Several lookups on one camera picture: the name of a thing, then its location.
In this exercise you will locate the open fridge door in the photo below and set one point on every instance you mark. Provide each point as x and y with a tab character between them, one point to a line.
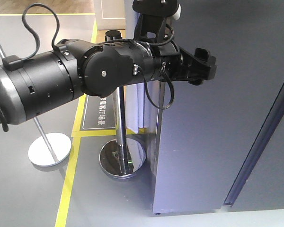
204	160

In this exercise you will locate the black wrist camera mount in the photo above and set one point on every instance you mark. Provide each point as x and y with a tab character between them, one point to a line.
152	21

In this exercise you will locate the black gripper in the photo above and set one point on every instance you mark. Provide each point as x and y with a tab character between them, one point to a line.
181	65

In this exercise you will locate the dark floor sign sticker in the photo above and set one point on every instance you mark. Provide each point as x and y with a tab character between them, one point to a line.
98	114

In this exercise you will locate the dark grey fridge body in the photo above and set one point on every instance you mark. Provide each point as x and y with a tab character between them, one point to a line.
264	135

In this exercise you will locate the white curtain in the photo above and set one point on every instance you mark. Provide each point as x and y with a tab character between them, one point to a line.
134	96

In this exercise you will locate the chrome queue barrier post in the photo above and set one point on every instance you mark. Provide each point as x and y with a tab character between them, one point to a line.
122	157

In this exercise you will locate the metal stand with round base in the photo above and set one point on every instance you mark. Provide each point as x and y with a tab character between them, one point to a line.
47	146

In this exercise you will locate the white cabinet panel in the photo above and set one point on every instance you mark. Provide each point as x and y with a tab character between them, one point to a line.
110	14

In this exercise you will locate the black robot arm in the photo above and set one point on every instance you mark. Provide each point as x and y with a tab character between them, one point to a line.
98	69

